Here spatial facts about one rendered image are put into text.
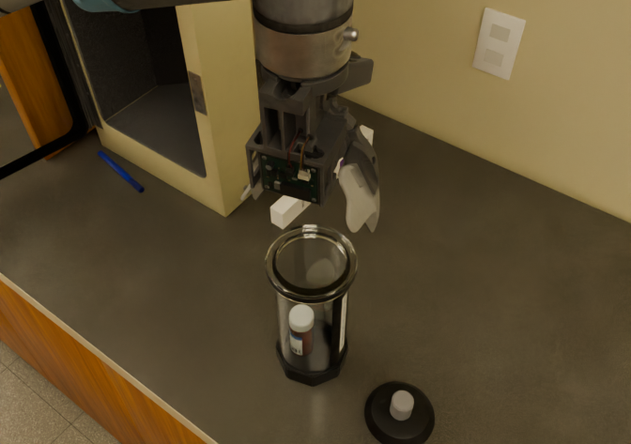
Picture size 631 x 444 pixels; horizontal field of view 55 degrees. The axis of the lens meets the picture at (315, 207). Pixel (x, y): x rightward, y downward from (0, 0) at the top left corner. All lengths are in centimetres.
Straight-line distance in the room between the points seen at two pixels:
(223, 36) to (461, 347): 56
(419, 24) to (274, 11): 73
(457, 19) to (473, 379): 59
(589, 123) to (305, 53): 73
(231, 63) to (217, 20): 8
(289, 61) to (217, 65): 43
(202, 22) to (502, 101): 57
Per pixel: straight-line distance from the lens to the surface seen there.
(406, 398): 81
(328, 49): 46
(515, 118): 116
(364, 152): 56
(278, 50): 46
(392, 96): 127
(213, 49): 87
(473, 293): 99
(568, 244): 110
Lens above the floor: 173
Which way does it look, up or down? 48 degrees down
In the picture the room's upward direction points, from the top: straight up
